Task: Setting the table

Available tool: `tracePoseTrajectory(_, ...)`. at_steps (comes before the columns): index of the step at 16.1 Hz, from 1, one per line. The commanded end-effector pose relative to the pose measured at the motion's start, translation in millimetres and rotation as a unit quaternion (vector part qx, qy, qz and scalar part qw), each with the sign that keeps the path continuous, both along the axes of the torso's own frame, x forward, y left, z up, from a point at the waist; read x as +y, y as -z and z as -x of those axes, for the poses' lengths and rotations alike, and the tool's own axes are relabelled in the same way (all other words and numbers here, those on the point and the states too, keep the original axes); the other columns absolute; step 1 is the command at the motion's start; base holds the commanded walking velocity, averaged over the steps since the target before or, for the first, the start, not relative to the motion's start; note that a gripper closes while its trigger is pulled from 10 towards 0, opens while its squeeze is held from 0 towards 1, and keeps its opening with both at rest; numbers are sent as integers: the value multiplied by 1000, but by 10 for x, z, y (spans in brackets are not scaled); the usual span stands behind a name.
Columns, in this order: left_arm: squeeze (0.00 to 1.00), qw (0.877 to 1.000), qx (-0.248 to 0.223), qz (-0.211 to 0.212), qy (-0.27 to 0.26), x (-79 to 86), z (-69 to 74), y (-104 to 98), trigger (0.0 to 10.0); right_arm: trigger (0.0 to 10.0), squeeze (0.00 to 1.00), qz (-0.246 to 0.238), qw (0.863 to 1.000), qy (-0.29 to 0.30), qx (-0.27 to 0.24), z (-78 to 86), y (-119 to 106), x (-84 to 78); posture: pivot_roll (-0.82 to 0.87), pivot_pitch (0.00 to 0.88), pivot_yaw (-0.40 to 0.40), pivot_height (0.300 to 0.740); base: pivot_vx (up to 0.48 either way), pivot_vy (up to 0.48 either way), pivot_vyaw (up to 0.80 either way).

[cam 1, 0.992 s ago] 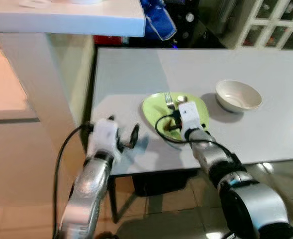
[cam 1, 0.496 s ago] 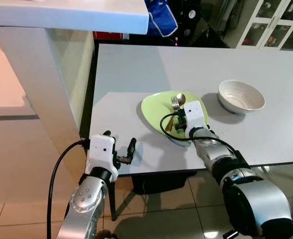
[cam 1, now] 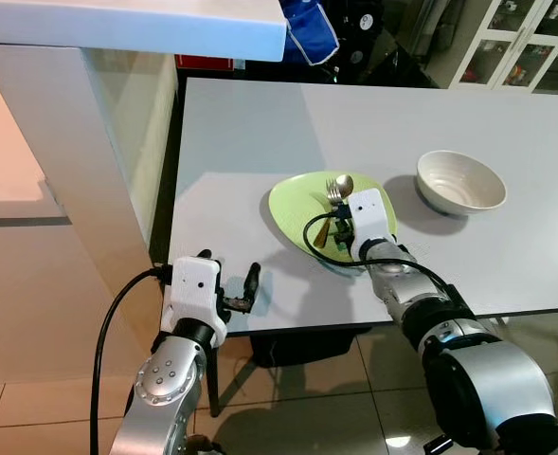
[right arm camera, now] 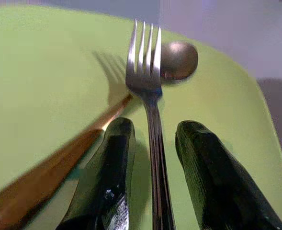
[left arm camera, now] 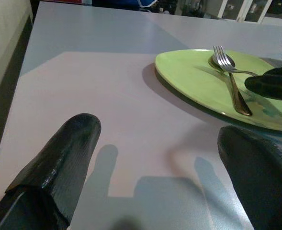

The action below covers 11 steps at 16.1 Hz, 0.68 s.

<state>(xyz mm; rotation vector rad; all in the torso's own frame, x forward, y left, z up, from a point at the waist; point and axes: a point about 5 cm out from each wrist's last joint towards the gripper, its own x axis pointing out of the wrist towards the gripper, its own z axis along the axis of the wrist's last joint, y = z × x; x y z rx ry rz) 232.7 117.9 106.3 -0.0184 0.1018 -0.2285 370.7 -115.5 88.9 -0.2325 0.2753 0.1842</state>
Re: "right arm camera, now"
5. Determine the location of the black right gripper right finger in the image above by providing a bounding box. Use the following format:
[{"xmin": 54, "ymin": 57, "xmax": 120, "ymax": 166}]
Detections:
[{"xmin": 175, "ymin": 120, "xmax": 282, "ymax": 230}]

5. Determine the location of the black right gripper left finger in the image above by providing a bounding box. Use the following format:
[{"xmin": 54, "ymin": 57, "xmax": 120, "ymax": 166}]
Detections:
[{"xmin": 56, "ymin": 117, "xmax": 136, "ymax": 230}]

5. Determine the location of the metal fork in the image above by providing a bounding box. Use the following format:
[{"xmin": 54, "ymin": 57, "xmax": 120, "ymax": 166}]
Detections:
[{"xmin": 125, "ymin": 18, "xmax": 177, "ymax": 230}]

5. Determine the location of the copper coloured knife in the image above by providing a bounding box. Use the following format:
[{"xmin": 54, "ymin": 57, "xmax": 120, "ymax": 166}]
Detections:
[{"xmin": 0, "ymin": 92, "xmax": 134, "ymax": 230}]

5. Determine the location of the green plate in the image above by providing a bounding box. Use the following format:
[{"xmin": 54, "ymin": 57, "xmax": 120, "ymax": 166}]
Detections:
[{"xmin": 0, "ymin": 4, "xmax": 282, "ymax": 230}]

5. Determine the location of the metal spoon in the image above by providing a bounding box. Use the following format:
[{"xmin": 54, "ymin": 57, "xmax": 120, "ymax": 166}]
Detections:
[{"xmin": 151, "ymin": 41, "xmax": 199, "ymax": 81}]

